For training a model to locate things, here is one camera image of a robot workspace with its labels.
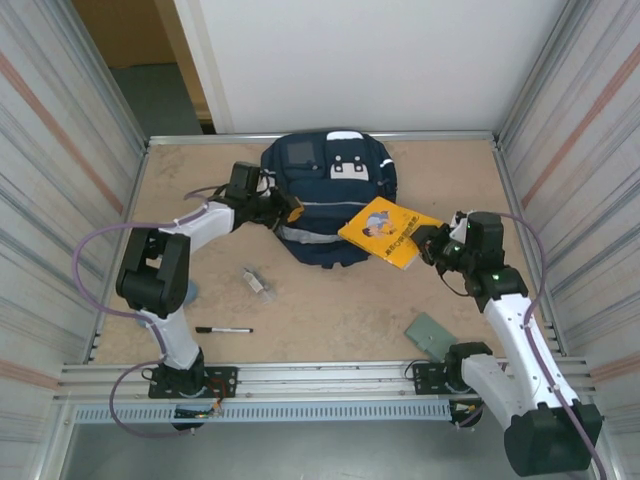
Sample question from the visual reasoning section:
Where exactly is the yellow book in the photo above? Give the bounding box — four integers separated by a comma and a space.
337, 195, 446, 271

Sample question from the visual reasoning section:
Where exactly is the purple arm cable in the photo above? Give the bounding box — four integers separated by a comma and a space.
73, 187, 236, 437
452, 212, 612, 480

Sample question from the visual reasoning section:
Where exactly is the aluminium table frame rail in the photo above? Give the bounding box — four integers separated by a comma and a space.
492, 134, 571, 357
83, 142, 151, 365
147, 130, 501, 147

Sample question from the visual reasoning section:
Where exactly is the white door frame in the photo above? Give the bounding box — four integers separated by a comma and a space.
172, 0, 235, 135

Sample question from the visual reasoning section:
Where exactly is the grey-green wallet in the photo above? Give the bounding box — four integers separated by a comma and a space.
403, 312, 459, 360

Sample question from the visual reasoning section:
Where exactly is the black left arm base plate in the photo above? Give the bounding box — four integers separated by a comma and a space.
148, 365, 239, 400

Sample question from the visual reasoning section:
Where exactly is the aluminium mounting rail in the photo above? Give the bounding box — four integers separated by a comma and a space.
58, 355, 597, 402

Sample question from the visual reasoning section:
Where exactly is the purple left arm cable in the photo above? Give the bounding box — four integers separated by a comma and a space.
73, 187, 236, 437

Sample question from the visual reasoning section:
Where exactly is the clear plastic case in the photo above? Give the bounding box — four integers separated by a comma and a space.
242, 266, 278, 305

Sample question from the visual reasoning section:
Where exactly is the small green circuit board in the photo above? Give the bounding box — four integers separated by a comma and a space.
173, 403, 225, 420

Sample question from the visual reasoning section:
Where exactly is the navy blue backpack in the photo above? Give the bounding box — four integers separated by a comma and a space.
259, 128, 399, 269

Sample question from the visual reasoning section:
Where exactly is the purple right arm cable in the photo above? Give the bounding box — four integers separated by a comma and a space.
452, 212, 612, 480

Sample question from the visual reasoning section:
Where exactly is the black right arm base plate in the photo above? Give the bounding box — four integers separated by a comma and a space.
410, 363, 471, 397

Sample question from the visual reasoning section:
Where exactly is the grey slotted cable duct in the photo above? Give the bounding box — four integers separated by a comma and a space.
73, 402, 454, 424

